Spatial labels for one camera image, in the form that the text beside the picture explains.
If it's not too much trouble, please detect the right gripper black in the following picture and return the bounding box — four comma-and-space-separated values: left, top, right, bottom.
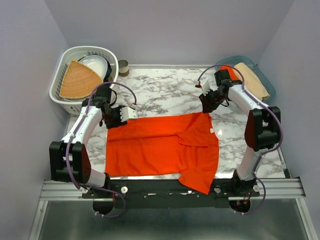
198, 88, 227, 114

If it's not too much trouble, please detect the orange t shirt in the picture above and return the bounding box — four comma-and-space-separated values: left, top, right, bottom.
220, 66, 238, 81
104, 112, 219, 195

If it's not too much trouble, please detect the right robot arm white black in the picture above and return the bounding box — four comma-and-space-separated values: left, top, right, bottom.
195, 69, 284, 196

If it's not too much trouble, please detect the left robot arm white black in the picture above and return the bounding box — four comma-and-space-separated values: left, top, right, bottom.
49, 81, 137, 198

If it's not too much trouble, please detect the rolled orange t shirt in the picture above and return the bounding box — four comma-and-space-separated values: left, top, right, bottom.
220, 66, 238, 81

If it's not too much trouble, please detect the white plastic basket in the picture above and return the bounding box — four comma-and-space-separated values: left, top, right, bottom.
49, 45, 119, 116

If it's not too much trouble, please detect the blue transparent plastic bin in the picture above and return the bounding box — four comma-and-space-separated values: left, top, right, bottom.
215, 55, 277, 102

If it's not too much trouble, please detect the rolled beige t shirt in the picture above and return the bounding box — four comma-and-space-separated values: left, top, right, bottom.
234, 62, 270, 101

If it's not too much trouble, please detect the dark dish in basket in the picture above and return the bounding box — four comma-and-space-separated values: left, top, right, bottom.
86, 52, 116, 83

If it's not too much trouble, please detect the woven wicker fan tray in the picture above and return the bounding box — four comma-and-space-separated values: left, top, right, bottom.
59, 60, 103, 99

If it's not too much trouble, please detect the white bowl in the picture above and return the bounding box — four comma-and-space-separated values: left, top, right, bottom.
78, 54, 109, 79

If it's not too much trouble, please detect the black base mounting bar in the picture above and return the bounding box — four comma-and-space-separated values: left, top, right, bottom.
82, 176, 261, 209

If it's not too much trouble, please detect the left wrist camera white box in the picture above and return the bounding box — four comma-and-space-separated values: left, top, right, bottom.
120, 106, 139, 122

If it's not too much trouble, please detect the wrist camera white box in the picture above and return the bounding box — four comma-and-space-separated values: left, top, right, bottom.
120, 106, 139, 122
200, 79, 211, 96

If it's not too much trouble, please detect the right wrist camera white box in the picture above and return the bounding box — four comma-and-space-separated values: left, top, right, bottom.
200, 79, 211, 96

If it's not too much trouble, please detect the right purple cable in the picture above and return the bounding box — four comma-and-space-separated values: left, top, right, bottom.
194, 64, 284, 216

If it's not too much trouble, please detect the purple cable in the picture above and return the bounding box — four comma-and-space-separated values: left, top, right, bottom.
64, 81, 137, 220
194, 64, 284, 216

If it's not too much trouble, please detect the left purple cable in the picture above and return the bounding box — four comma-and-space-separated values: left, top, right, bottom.
64, 81, 137, 220

